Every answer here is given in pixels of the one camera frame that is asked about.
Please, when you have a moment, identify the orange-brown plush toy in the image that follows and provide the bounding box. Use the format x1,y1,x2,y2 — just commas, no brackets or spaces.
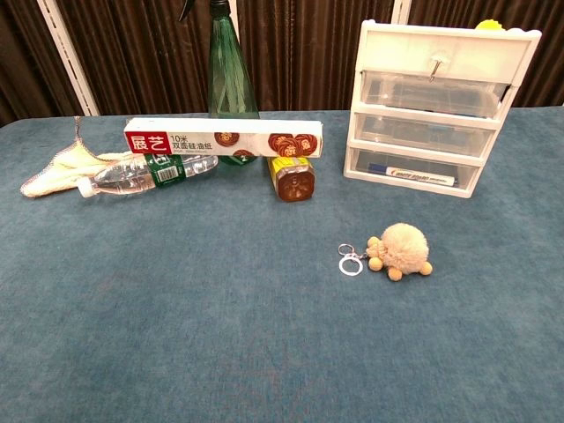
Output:
338,222,434,282

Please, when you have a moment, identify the white baking paper box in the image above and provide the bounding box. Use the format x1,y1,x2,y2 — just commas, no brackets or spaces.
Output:
122,117,324,159

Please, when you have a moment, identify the whiteboard marker pen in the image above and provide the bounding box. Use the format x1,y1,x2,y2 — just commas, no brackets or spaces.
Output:
367,163,459,188

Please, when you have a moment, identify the brown pleated curtain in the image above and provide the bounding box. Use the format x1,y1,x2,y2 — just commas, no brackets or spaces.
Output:
0,0,564,128

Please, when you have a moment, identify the clear plastic water bottle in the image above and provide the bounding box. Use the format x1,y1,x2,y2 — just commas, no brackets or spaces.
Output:
77,153,220,198

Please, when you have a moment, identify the amber jar with yellow label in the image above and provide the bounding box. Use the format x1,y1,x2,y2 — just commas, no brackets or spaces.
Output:
266,155,316,204

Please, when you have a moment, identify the green plastic spray bottle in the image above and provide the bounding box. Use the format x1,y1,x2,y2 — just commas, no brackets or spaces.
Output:
178,0,261,167

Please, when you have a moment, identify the white vertical rail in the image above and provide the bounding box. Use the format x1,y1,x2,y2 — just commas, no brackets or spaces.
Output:
391,0,412,26
36,0,100,117

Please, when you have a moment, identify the cream cloth with stitched edge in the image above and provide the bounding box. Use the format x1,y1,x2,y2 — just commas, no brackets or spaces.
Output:
19,115,136,199

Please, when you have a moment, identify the white plastic drawer unit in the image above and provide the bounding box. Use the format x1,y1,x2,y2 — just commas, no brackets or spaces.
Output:
343,18,543,199

